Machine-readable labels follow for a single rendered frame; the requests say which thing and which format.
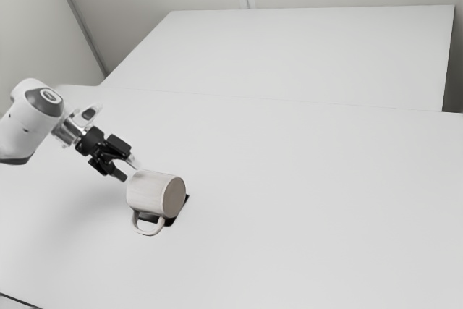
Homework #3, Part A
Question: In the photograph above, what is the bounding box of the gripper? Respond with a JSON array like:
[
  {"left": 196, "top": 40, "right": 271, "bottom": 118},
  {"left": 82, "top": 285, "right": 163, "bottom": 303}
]
[{"left": 75, "top": 125, "right": 138, "bottom": 183}]

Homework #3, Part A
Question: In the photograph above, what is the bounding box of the white mug with handle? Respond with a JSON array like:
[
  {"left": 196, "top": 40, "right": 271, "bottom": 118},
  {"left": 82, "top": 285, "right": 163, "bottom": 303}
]
[{"left": 124, "top": 169, "right": 187, "bottom": 237}]

